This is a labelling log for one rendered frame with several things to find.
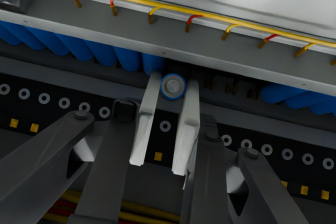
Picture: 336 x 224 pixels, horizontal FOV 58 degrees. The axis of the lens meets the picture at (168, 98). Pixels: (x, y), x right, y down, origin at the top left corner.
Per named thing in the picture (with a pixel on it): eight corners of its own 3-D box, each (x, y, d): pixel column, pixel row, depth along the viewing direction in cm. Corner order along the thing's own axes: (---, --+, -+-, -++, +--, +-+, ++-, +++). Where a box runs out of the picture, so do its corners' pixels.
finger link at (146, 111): (142, 167, 15) (127, 164, 15) (154, 111, 22) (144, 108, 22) (154, 115, 14) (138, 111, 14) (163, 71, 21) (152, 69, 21)
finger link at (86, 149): (124, 173, 13) (57, 158, 13) (139, 122, 18) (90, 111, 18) (130, 144, 13) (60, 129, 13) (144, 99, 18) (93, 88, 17)
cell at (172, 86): (165, 103, 27) (163, 103, 20) (159, 83, 27) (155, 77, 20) (185, 97, 27) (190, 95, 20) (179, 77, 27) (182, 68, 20)
